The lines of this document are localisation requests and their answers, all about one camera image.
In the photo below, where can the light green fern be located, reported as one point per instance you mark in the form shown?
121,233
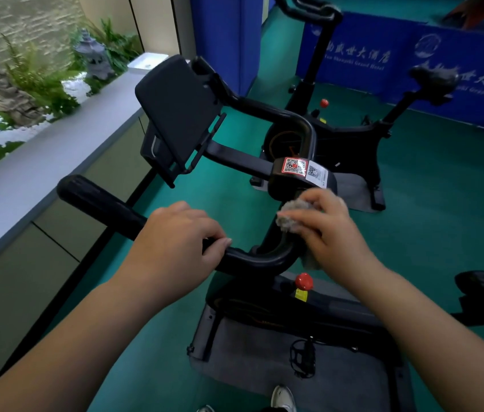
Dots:
40,85

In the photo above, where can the blue padded column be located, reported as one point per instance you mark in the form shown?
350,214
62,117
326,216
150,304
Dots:
225,38

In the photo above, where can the person's left forearm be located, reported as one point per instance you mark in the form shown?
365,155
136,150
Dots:
53,351

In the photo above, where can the person's right hand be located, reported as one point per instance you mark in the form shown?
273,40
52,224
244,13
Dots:
336,240

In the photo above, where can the large dark green fern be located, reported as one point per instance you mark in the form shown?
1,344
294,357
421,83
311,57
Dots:
119,47

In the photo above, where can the person's white left shoe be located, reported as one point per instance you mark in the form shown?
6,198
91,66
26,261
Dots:
206,409

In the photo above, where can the white plastic tray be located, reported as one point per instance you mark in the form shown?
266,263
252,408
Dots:
145,64

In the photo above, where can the grey stone pagoda lantern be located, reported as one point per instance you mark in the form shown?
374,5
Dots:
96,62

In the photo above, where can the person's right forearm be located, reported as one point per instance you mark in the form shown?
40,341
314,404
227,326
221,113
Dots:
439,347

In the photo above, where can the person's left hand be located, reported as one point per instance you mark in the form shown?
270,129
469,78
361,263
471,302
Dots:
173,248

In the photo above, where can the grey cleaning cloth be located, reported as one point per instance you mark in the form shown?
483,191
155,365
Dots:
293,210

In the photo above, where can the person's white right shoe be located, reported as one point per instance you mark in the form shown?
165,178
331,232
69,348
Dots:
283,399

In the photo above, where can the grey stacked rock sculpture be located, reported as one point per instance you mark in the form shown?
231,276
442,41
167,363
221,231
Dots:
16,105

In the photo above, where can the person's white shoe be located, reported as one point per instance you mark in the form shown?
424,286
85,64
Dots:
283,399
206,409

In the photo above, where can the grey-topped beige cabinet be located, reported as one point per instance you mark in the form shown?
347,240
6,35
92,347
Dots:
31,175

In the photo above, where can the black exercise bike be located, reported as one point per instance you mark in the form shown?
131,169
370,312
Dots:
345,145
353,77
246,304

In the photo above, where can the black tablet holder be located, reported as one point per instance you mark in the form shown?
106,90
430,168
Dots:
177,102

